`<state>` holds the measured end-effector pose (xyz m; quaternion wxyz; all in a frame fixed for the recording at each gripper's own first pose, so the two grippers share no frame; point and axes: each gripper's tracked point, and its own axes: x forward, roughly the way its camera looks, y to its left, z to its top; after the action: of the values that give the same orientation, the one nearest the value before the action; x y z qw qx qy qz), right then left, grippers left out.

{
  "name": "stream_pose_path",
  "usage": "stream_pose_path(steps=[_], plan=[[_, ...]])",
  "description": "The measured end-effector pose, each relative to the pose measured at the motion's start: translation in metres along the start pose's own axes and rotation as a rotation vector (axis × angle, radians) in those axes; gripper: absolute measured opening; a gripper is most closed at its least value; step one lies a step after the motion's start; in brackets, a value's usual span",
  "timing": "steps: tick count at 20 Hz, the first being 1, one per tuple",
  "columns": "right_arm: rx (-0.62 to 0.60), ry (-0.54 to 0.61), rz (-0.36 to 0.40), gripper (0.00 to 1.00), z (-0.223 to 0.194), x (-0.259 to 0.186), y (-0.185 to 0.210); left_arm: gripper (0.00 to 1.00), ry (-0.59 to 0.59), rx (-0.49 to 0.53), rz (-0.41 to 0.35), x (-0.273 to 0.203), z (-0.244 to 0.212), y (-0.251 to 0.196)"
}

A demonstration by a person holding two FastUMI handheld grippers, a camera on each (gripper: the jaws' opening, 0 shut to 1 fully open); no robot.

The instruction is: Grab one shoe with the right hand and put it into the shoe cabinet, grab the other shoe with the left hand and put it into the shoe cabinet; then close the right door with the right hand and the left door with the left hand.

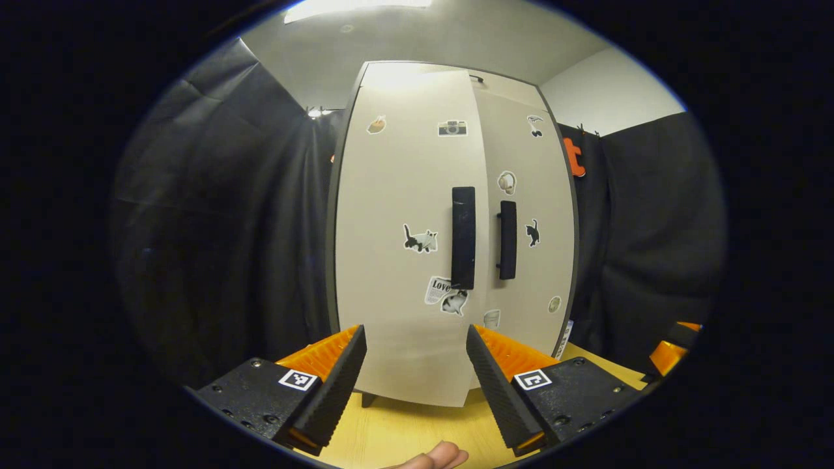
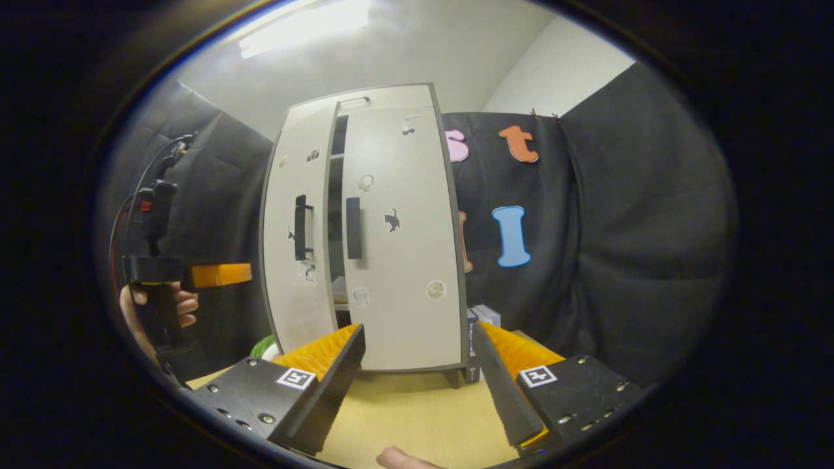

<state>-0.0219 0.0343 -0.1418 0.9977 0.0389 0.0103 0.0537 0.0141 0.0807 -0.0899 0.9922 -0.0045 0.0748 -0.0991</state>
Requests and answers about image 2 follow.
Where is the small white and blue box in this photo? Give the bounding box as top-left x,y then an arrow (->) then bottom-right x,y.
466,304 -> 502,384

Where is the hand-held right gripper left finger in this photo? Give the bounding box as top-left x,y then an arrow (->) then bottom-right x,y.
179,324 -> 367,457

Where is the white shoe cabinet door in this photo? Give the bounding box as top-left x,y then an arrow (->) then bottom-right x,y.
336,83 -> 468,373
259,98 -> 341,356

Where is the white shoe cabinet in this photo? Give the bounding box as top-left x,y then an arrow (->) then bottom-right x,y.
259,83 -> 470,385

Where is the black door handle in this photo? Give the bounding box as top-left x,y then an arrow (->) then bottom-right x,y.
345,197 -> 364,260
293,194 -> 315,261

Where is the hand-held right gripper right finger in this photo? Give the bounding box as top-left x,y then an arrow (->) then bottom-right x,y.
472,320 -> 646,455

